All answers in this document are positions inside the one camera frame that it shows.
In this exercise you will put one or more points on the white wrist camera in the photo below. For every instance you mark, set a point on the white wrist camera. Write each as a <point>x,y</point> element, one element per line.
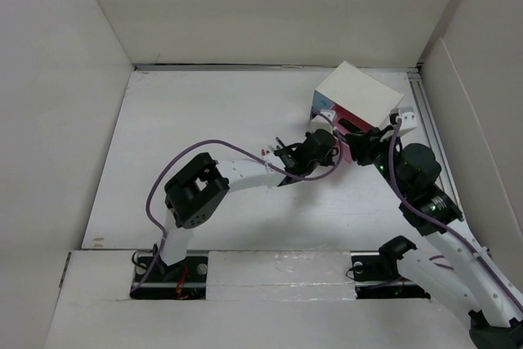
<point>323,120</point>
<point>408,118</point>

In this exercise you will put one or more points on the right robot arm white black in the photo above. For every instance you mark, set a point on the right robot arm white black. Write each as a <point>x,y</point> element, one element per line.
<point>472,288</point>

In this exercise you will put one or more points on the white drawer organizer box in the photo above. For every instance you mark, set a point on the white drawer organizer box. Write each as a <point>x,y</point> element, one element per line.
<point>361,100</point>

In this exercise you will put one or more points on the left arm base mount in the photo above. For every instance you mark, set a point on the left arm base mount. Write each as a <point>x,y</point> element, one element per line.
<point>184,281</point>

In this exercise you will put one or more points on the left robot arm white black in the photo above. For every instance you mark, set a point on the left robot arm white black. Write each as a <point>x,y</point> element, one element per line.
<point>195,192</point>

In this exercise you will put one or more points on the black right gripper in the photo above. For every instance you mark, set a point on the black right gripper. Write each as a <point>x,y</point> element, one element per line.
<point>364,145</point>

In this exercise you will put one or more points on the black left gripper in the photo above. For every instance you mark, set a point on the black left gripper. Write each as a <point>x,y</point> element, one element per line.
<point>328,159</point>

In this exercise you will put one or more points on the blue drawer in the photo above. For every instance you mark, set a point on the blue drawer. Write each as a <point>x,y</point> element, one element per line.
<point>320,102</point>

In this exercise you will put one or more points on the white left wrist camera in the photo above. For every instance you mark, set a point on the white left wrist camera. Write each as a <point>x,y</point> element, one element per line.
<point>323,120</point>

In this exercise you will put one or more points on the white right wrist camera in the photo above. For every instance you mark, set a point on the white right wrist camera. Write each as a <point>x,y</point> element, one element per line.
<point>408,118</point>

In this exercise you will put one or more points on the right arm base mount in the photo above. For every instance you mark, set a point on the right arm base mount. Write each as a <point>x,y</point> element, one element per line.
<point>376,275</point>

